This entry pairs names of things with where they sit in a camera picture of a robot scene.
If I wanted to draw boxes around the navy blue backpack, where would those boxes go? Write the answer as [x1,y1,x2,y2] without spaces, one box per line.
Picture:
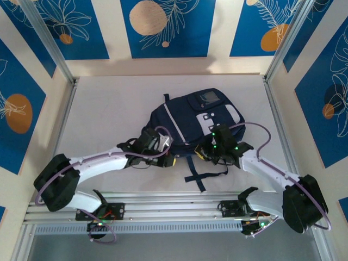
[141,87,245,192]

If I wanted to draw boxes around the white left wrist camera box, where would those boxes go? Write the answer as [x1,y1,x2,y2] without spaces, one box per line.
[157,134,173,153]

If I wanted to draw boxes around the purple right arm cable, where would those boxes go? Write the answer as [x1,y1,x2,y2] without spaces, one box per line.
[229,122,332,232]

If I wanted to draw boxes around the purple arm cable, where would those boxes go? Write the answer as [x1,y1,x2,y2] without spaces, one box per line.
[229,122,332,232]
[35,126,172,244]

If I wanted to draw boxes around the aluminium mounting rail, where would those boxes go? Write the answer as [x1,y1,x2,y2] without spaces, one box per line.
[23,191,323,225]

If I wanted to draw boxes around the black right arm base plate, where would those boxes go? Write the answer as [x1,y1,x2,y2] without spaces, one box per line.
[220,200,248,218]

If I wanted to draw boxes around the aluminium table side rail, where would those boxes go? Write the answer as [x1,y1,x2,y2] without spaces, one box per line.
[39,77,81,202]
[263,77,307,196]

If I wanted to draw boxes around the grey slotted cable duct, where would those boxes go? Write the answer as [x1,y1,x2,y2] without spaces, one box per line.
[34,222,244,235]

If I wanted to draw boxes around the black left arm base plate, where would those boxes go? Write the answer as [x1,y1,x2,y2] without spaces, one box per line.
[75,202,126,221]

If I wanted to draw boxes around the aluminium frame post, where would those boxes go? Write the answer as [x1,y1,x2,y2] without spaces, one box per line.
[20,0,77,85]
[263,0,321,82]

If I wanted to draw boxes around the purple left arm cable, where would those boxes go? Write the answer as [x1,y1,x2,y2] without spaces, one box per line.
[35,126,172,244]

